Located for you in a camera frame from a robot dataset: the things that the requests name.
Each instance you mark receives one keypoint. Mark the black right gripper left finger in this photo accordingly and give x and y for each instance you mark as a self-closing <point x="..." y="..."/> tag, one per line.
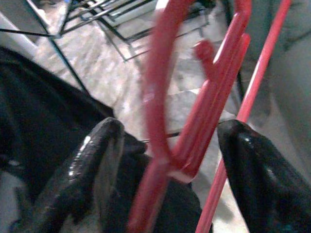
<point x="80" y="170"/>

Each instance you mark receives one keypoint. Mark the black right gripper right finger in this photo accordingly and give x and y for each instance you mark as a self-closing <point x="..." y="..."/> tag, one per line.
<point x="267" y="182"/>

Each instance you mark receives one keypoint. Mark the red plastic hanger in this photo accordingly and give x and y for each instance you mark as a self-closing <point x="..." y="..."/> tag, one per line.
<point x="155" y="109"/>

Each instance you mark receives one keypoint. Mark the black printed t-shirt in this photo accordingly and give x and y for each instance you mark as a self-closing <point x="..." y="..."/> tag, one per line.
<point x="36" y="109"/>

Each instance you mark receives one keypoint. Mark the black metal drying rack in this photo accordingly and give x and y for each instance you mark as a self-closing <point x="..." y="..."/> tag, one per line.
<point x="70" y="68"/>

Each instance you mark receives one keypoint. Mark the grey-green leather sofa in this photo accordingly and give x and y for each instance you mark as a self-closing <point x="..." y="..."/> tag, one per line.
<point x="291" y="72"/>

